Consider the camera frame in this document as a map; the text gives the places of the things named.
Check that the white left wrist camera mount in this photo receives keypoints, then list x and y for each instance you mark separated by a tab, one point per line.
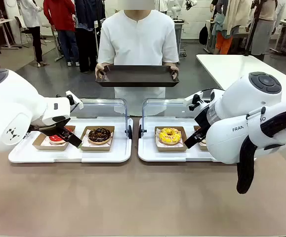
74	100

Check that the person right hand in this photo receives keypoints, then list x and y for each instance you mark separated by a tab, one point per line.
100	69

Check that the bystander in grey skirt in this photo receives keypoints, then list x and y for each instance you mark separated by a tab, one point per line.
263	32

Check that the person in white shirt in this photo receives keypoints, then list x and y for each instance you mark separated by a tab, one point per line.
137	37

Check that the white plastic display tray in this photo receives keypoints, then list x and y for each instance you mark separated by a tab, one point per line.
147	153
103	156

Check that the yellow sprinkled donut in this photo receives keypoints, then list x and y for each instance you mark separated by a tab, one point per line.
170	136

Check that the brown cardboard donut box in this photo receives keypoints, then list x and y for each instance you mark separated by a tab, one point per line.
170	148

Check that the dark brown serving tray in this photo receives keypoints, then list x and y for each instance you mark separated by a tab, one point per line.
137	75

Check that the black camera pole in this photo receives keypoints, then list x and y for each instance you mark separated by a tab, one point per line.
250	42

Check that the bystander in red sweater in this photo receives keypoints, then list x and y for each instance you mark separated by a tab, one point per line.
61	14

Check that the person left hand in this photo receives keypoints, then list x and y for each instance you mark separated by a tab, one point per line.
176	71

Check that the bystander in orange shorts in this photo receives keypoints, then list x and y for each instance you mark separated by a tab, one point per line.
224	37

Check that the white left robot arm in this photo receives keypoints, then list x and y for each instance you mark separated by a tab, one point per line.
9	111

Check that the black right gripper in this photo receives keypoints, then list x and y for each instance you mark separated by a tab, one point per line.
203	118

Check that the white side table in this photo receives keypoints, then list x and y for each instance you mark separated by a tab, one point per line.
226	66

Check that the white background desk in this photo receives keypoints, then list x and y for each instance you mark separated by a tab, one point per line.
2	22

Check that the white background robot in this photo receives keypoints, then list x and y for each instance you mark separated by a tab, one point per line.
176	10

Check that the chocolate glazed donut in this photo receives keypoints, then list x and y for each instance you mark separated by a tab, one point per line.
98	135

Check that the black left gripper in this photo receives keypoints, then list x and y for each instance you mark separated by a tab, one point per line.
46	126

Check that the chocolate sprinkled donut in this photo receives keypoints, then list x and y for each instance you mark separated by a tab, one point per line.
196	129

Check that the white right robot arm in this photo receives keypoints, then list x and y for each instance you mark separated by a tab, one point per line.
244	116

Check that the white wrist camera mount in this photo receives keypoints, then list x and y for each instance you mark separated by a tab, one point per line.
193	100
74	100

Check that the bystander in white coat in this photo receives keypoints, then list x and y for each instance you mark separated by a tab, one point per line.
32	14

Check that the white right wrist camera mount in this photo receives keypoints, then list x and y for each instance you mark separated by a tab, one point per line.
193	100

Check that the dark office chair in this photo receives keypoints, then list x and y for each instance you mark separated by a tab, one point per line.
21	27

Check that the clear plastic hinged cover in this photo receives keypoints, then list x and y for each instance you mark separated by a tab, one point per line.
162	108
103	108

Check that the black backpack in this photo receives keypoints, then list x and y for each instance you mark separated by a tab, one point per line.
203	35

